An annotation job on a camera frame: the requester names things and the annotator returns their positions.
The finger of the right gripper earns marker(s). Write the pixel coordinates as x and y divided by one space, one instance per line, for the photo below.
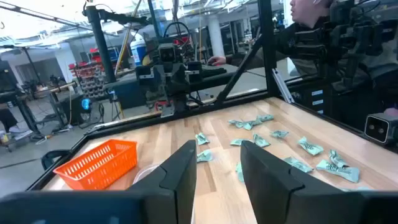
181 77
161 84

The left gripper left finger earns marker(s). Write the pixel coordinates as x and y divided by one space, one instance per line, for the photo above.
182 174

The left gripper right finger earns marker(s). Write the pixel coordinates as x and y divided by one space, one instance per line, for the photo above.
267 186

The green white stevia packet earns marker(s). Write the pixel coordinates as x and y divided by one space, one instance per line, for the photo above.
204 156
279 134
340 171
335 157
238 172
237 142
202 139
237 124
260 142
298 164
250 125
265 118
310 147

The clear plastic container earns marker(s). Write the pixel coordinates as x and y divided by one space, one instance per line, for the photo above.
144 172

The orange plastic basket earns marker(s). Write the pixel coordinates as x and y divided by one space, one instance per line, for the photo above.
93 168

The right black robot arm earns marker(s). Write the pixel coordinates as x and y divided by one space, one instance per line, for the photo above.
178 105

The red parts bin rack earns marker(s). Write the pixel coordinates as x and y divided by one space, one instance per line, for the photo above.
90 77

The black desk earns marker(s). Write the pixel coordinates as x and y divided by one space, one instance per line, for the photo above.
130 87

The blue white water jug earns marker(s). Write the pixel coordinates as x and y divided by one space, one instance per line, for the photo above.
138 51

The black keyboard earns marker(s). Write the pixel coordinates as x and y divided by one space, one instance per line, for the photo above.
214 71

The yellow diagonal pole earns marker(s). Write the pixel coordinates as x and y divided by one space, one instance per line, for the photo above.
126 40

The person's hand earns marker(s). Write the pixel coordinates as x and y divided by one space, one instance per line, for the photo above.
216 60

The black pole stand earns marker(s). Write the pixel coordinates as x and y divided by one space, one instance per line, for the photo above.
99 46

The computer with blue light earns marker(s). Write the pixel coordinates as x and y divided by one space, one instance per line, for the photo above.
84 105

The black drawer cabinet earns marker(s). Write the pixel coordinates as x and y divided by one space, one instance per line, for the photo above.
314 99

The silver aluminium bar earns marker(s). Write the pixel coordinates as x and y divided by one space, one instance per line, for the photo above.
283 85

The black chair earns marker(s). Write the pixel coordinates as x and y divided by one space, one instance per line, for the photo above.
51 155

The person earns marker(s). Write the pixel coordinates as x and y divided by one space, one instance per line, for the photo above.
306 12

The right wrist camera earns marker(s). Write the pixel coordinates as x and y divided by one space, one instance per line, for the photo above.
168 54

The black aluminium table frame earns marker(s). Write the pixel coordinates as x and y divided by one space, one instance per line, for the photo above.
267 46

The table-level camera box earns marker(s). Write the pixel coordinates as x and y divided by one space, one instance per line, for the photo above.
377 128

